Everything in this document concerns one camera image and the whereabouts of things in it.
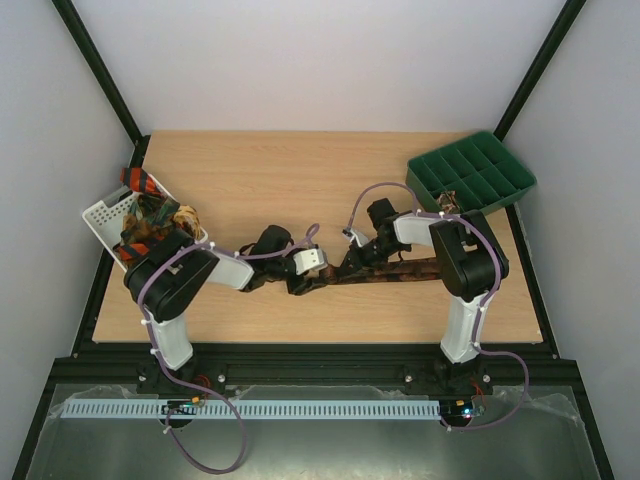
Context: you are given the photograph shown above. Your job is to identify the red navy striped tie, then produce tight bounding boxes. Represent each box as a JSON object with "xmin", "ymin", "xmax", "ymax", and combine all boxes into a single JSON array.
[{"xmin": 120, "ymin": 167, "xmax": 165, "ymax": 198}]

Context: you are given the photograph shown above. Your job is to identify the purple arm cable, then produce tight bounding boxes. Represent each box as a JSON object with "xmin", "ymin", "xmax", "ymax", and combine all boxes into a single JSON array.
[
  {"xmin": 344, "ymin": 182, "xmax": 531, "ymax": 434},
  {"xmin": 137, "ymin": 222, "xmax": 321, "ymax": 474}
]

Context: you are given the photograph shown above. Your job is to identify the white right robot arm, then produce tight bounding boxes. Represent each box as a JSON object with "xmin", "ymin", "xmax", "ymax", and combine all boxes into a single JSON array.
[{"xmin": 343, "ymin": 210, "xmax": 509, "ymax": 392}]

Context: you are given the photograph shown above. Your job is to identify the black frame post left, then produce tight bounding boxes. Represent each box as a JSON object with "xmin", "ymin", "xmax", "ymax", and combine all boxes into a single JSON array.
[{"xmin": 51, "ymin": 0, "xmax": 146, "ymax": 147}]

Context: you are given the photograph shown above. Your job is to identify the black frame post right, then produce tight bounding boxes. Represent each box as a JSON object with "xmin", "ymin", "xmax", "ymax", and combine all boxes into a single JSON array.
[{"xmin": 493, "ymin": 0, "xmax": 587, "ymax": 141}]

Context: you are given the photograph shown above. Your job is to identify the rolled tie in tray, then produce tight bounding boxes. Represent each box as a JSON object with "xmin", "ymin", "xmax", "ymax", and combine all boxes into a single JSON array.
[{"xmin": 437, "ymin": 190, "xmax": 461, "ymax": 215}]

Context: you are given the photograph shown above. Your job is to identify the white perforated plastic basket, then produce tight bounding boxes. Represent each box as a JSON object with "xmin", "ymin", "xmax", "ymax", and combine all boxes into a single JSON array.
[{"xmin": 82, "ymin": 174, "xmax": 208, "ymax": 271}]

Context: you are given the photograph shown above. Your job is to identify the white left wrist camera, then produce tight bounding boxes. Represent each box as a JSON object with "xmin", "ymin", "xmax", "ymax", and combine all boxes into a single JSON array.
[{"xmin": 292, "ymin": 248, "xmax": 328, "ymax": 275}]

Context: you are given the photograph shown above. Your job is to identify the brown red patterned tie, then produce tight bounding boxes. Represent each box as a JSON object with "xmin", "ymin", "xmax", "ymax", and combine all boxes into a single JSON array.
[{"xmin": 318, "ymin": 257, "xmax": 441, "ymax": 285}]

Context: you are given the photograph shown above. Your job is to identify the black frame post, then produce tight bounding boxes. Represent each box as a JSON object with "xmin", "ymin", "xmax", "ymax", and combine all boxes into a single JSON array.
[
  {"xmin": 51, "ymin": 0, "xmax": 146, "ymax": 147},
  {"xmin": 493, "ymin": 0, "xmax": 587, "ymax": 141}
]

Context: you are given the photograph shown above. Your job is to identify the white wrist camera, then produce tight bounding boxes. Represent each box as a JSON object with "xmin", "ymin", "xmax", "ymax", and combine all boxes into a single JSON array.
[
  {"xmin": 292, "ymin": 248, "xmax": 328, "ymax": 275},
  {"xmin": 342, "ymin": 227, "xmax": 370, "ymax": 248}
]

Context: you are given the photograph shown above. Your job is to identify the beige patterned tie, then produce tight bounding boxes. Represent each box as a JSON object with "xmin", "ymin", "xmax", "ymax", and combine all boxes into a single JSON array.
[{"xmin": 172, "ymin": 205, "xmax": 201, "ymax": 239}]

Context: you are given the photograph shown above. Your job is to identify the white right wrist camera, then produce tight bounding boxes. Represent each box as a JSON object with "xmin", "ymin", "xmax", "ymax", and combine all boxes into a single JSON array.
[{"xmin": 342, "ymin": 227, "xmax": 370, "ymax": 248}]

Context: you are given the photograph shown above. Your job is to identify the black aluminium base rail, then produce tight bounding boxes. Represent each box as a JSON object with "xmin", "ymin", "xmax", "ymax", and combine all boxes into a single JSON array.
[{"xmin": 46, "ymin": 343, "xmax": 585, "ymax": 398}]

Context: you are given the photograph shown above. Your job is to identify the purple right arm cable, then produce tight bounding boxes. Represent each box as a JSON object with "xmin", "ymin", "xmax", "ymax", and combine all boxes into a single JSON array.
[{"xmin": 344, "ymin": 182, "xmax": 531, "ymax": 434}]

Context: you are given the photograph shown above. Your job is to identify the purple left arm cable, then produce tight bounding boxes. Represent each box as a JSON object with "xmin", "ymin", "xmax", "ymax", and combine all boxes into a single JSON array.
[{"xmin": 137, "ymin": 222, "xmax": 321, "ymax": 474}]

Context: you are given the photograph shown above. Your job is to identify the green compartment tray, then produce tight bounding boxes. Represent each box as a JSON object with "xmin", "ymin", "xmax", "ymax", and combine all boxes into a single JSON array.
[{"xmin": 405, "ymin": 131, "xmax": 536, "ymax": 215}]

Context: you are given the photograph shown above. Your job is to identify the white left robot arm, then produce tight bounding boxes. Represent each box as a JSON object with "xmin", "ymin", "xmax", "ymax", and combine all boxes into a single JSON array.
[{"xmin": 124, "ymin": 224, "xmax": 327, "ymax": 371}]

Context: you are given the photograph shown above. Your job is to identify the green orange patterned tie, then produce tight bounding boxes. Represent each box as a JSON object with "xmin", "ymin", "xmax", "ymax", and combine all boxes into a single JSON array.
[{"xmin": 113, "ymin": 194, "xmax": 180, "ymax": 267}]

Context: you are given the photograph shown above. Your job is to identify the light blue cable duct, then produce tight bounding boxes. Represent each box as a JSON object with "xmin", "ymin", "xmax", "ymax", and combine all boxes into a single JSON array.
[{"xmin": 60, "ymin": 399, "xmax": 441, "ymax": 421}]

